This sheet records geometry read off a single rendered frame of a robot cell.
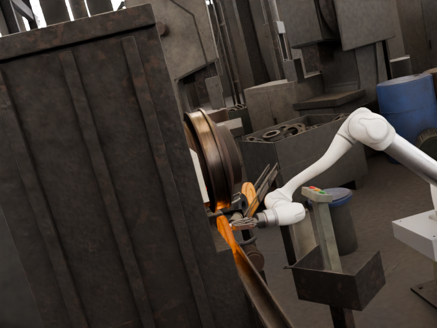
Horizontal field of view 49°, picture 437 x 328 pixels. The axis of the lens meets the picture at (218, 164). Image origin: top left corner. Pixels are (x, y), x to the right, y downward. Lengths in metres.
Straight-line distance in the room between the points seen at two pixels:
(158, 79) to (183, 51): 3.16
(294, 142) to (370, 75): 1.93
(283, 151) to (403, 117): 1.57
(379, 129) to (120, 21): 1.21
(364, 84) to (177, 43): 2.35
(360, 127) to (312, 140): 2.31
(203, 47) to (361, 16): 1.86
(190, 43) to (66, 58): 3.25
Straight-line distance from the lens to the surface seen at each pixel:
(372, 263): 1.83
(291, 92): 6.06
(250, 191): 2.92
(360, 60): 5.93
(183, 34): 4.78
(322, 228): 3.13
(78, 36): 1.60
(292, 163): 4.39
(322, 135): 4.59
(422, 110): 5.40
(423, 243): 2.61
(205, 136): 1.95
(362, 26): 5.59
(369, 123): 2.20
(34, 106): 1.63
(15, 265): 2.54
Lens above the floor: 1.51
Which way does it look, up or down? 11 degrees down
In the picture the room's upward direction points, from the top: 14 degrees counter-clockwise
